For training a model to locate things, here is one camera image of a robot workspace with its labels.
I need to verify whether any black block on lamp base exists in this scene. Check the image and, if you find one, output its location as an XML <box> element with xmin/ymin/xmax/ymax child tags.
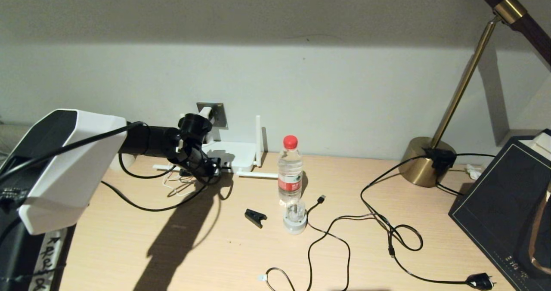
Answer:
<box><xmin>424</xmin><ymin>148</ymin><xmax>457</xmax><ymax>171</ymax></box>

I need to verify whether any black USB cable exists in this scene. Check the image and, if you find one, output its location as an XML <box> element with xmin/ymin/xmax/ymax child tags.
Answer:
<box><xmin>306</xmin><ymin>195</ymin><xmax>423</xmax><ymax>291</ymax></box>

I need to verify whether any black lamp power cord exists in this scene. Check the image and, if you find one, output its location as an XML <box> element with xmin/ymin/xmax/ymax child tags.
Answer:
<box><xmin>361</xmin><ymin>153</ymin><xmax>495</xmax><ymax>291</ymax></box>

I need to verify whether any small white clear-dome humidifier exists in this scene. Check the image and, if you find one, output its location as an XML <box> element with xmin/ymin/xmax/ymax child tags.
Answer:
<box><xmin>283</xmin><ymin>198</ymin><xmax>308</xmax><ymax>235</ymax></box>

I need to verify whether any white toilet paper roll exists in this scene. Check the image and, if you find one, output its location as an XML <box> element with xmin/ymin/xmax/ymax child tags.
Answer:
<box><xmin>108</xmin><ymin>153</ymin><xmax>130</xmax><ymax>172</ymax></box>

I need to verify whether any grey cushion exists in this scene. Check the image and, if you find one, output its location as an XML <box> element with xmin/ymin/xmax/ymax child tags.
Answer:
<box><xmin>0</xmin><ymin>124</ymin><xmax>33</xmax><ymax>154</ymax></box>

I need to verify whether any white handwritten label tape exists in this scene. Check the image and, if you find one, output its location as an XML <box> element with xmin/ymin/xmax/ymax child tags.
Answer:
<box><xmin>28</xmin><ymin>229</ymin><xmax>68</xmax><ymax>291</ymax></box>

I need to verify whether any black left camera cable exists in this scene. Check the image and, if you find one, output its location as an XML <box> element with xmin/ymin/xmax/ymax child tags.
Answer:
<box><xmin>0</xmin><ymin>121</ymin><xmax>177</xmax><ymax>184</ymax></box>

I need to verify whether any clear water bottle red cap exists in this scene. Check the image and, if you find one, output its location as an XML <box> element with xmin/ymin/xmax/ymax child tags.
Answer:
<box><xmin>278</xmin><ymin>135</ymin><xmax>304</xmax><ymax>206</ymax></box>

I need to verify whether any dark blue gift bag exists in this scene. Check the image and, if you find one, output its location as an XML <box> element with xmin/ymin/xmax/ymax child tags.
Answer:
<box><xmin>448</xmin><ymin>130</ymin><xmax>551</xmax><ymax>291</ymax></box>

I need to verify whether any grey wall power socket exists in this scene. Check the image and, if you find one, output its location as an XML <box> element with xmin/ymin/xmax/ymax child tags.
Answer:
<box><xmin>197</xmin><ymin>102</ymin><xmax>227</xmax><ymax>129</ymax></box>

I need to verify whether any white box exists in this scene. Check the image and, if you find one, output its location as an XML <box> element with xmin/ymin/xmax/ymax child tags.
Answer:
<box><xmin>519</xmin><ymin>133</ymin><xmax>551</xmax><ymax>164</ymax></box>

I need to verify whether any black cable with white tag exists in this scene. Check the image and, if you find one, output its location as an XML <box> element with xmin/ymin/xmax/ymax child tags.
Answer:
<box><xmin>258</xmin><ymin>266</ymin><xmax>297</xmax><ymax>291</ymax></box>

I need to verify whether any black ethernet cable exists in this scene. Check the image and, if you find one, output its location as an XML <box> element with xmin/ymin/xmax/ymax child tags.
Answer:
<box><xmin>100</xmin><ymin>170</ymin><xmax>222</xmax><ymax>213</ymax></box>

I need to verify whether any small black plastic clip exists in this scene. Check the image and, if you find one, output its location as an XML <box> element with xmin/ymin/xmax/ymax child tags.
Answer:
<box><xmin>245</xmin><ymin>208</ymin><xmax>268</xmax><ymax>229</ymax></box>

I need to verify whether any brass desk lamp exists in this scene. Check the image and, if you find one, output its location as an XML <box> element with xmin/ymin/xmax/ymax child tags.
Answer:
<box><xmin>398</xmin><ymin>0</ymin><xmax>551</xmax><ymax>188</ymax></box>

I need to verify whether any white power adapter with cord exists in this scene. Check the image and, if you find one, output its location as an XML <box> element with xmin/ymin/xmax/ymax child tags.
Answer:
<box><xmin>163</xmin><ymin>107</ymin><xmax>215</xmax><ymax>197</ymax></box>

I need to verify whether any white wifi router with antennas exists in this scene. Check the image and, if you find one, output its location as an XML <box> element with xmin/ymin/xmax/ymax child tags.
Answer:
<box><xmin>153</xmin><ymin>115</ymin><xmax>279</xmax><ymax>180</ymax></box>

